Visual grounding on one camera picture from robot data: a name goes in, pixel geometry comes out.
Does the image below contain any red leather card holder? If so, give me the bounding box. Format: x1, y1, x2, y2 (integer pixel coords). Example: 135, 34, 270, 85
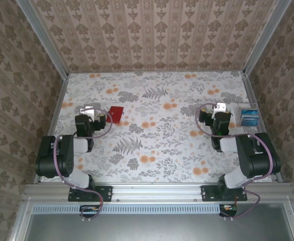
105, 105, 125, 125

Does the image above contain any clear acrylic card stand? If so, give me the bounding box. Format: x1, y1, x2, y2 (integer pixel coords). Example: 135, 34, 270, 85
229, 101, 260, 128

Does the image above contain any small black electronics box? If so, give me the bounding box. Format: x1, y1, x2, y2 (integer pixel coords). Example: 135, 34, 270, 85
218, 204, 238, 217
79, 204, 100, 219

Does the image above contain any grey metal sheet panel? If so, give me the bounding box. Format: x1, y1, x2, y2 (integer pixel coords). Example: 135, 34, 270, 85
24, 203, 294, 241

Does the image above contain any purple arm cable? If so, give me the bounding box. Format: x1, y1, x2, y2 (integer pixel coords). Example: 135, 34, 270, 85
195, 102, 275, 219
52, 107, 114, 222

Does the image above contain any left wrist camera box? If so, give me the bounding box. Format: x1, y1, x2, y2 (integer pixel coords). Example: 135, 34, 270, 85
80, 104, 100, 121

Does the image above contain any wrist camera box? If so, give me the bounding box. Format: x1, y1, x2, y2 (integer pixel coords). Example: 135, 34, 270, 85
211, 101, 227, 121
80, 104, 100, 121

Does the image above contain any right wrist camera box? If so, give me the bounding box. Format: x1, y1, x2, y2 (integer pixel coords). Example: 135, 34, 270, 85
211, 101, 227, 121

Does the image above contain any aluminium side rail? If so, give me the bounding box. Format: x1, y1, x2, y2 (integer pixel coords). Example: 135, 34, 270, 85
241, 71, 283, 183
33, 74, 69, 184

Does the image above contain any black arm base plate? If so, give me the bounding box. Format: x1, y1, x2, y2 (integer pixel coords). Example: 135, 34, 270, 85
68, 185, 113, 202
201, 185, 248, 202

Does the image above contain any aluminium frame post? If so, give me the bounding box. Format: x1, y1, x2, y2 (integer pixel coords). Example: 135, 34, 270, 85
16, 0, 70, 79
241, 0, 292, 76

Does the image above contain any wide aluminium frame rail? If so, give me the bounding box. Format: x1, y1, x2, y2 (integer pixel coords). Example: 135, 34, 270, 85
23, 182, 292, 204

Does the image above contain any grey slotted cable duct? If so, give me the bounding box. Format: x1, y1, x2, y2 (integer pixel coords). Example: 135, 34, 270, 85
32, 204, 238, 215

